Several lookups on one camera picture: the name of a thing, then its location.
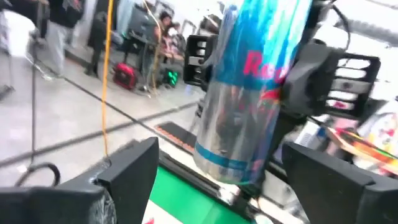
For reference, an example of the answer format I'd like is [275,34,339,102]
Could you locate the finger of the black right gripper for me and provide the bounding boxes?
[182,33,219,91]
[280,39,382,121]

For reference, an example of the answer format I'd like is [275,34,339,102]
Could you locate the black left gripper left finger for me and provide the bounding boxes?
[0,136,160,224]

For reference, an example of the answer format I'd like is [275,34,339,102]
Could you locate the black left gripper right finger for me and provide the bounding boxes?
[281,141,398,224]

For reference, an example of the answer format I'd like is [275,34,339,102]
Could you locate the black box with green lights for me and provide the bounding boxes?
[164,68,180,88]

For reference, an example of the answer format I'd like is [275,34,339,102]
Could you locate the colourful blocks pile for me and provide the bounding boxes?
[323,124,398,177]

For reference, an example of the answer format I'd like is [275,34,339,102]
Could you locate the person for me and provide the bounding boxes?
[84,0,109,78]
[46,0,86,77]
[154,11,187,65]

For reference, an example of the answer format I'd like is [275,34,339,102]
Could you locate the black orange-striped floor strip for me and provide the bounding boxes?
[154,120,201,154]

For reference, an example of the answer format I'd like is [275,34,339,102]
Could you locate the red equipment case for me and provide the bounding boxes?
[111,62,138,91]

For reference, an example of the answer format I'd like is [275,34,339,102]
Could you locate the floral patterned cloth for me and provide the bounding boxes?
[356,99,398,156]

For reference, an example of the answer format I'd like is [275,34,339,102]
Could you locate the green table mat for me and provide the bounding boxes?
[148,166,254,224]

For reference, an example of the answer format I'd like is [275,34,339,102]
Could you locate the yellow floor cable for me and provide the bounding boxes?
[100,0,115,159]

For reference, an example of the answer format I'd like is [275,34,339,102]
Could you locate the black coiled floor cable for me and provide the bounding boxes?
[14,40,62,188]

